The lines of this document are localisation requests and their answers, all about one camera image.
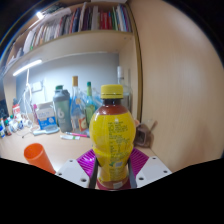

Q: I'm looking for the white wall socket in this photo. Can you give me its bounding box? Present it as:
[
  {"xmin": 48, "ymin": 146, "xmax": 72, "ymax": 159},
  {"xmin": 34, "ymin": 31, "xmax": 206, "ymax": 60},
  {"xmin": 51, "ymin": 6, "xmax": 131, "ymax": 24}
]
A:
[{"xmin": 30, "ymin": 80, "xmax": 44, "ymax": 93}]

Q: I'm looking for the orange plastic cup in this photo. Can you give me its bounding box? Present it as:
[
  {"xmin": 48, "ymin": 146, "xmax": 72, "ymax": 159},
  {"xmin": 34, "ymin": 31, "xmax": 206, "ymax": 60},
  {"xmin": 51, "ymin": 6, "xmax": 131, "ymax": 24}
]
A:
[{"xmin": 23, "ymin": 142, "xmax": 57, "ymax": 175}]

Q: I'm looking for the red and white canister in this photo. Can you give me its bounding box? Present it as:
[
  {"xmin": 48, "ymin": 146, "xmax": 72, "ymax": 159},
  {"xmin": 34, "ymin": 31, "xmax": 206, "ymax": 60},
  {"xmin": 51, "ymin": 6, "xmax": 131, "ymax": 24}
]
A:
[{"xmin": 12, "ymin": 103, "xmax": 22, "ymax": 116}]

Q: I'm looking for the tall clear glass bottle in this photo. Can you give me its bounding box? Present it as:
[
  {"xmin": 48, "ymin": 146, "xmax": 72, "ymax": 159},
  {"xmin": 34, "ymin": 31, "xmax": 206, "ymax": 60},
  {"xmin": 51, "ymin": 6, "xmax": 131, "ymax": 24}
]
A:
[{"xmin": 116, "ymin": 65, "xmax": 133, "ymax": 113}]

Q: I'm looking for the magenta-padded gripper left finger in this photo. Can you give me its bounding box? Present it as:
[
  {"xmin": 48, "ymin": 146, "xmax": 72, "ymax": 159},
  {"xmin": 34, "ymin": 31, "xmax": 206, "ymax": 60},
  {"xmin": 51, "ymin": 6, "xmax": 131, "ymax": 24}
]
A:
[{"xmin": 54, "ymin": 148, "xmax": 100, "ymax": 189}]

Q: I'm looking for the pink marker pen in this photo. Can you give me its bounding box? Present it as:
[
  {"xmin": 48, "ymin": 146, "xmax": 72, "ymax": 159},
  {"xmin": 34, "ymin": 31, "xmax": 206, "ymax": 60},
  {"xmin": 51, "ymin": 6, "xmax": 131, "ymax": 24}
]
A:
[{"xmin": 64, "ymin": 131, "xmax": 90, "ymax": 138}]

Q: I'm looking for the wooden shelf unit with books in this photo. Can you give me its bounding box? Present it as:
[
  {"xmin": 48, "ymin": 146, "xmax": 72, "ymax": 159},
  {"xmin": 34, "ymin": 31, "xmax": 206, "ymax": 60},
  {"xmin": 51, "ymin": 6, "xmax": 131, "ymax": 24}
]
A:
[{"xmin": 0, "ymin": 1, "xmax": 144, "ymax": 111}]

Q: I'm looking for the brown mug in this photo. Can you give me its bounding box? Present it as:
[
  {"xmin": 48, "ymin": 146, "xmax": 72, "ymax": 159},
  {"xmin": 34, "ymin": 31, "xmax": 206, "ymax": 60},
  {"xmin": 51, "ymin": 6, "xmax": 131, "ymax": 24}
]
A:
[{"xmin": 133, "ymin": 120, "xmax": 158, "ymax": 148}]

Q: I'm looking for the clear bottle with green cap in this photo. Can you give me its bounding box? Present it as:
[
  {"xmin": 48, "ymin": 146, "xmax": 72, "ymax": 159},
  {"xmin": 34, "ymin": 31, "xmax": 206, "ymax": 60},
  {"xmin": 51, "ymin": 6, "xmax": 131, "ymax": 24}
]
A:
[{"xmin": 84, "ymin": 81, "xmax": 97, "ymax": 126}]

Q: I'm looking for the white light bar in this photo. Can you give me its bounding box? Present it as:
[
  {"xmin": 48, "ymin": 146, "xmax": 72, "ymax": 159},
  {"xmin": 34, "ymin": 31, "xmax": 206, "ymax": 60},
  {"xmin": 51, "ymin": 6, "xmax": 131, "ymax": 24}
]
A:
[{"xmin": 12, "ymin": 59, "xmax": 44, "ymax": 77}]

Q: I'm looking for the clear bottle with yellow cap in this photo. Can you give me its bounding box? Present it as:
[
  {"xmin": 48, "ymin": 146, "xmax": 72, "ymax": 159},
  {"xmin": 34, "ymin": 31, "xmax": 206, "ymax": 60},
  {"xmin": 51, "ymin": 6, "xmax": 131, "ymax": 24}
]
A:
[{"xmin": 69, "ymin": 75, "xmax": 88, "ymax": 134}]

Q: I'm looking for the grey shaker bottle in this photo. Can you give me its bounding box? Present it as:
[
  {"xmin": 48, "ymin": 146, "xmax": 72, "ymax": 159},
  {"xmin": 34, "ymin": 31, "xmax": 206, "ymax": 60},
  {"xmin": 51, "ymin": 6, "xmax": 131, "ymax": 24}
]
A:
[{"xmin": 52, "ymin": 85, "xmax": 73, "ymax": 133}]

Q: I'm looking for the yellow-labelled drink bottle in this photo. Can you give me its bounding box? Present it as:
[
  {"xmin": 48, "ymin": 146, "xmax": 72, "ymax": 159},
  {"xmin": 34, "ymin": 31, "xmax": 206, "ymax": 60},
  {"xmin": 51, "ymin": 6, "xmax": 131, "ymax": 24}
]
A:
[{"xmin": 88, "ymin": 84, "xmax": 137, "ymax": 191}]

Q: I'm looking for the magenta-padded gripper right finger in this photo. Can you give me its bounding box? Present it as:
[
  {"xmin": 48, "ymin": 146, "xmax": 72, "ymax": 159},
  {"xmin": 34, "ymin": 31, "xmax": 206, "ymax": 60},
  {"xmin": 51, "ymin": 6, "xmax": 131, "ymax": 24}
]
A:
[{"xmin": 127, "ymin": 147, "xmax": 173, "ymax": 189}]

